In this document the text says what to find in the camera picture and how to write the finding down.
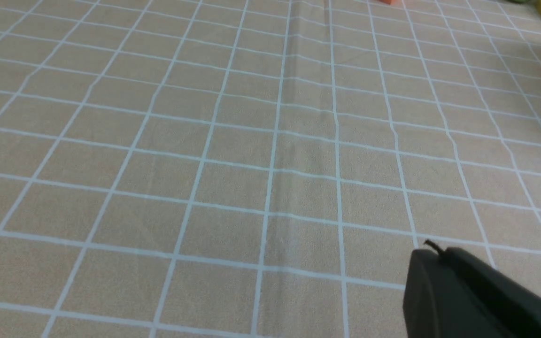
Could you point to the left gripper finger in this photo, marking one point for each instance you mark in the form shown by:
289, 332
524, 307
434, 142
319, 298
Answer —
450, 293

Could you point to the orange foam cube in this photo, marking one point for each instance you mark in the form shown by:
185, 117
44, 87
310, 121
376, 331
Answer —
392, 2

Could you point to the beige grid tablecloth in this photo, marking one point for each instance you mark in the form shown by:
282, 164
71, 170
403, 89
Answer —
258, 168

